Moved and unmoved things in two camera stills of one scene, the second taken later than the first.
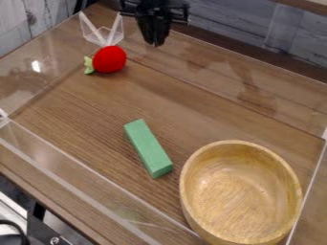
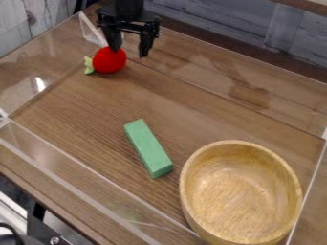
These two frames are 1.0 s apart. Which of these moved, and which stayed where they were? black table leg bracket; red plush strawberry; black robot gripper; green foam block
Moved: black robot gripper
Stayed: black table leg bracket; red plush strawberry; green foam block
